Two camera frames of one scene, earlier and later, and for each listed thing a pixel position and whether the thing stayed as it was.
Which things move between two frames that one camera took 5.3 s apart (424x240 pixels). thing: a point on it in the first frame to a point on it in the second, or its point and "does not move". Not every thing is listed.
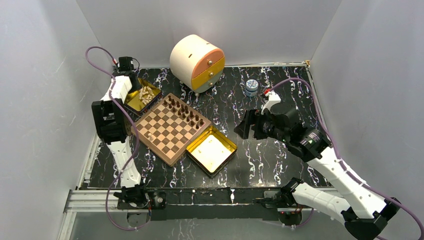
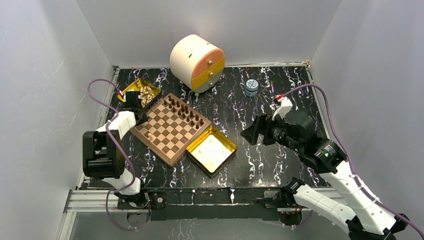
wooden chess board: (170, 128) does not move
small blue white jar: (251, 87) does not move
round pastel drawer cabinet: (197, 63) does not move
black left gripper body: (137, 86) to (145, 117)
